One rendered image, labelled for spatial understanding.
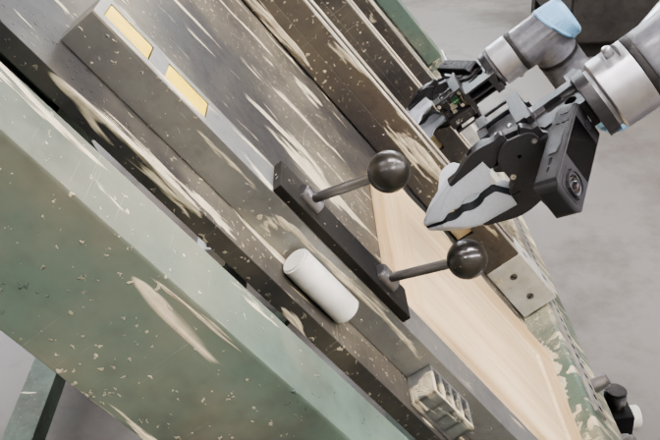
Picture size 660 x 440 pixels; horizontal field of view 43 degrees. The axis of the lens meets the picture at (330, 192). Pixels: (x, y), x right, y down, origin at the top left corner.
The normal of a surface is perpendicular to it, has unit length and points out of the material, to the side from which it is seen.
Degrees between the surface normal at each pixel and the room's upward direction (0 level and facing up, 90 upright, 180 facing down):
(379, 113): 90
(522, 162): 90
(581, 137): 60
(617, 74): 53
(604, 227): 0
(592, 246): 0
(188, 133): 90
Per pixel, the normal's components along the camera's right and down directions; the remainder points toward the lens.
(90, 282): 0.04, 0.49
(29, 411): -0.06, -0.87
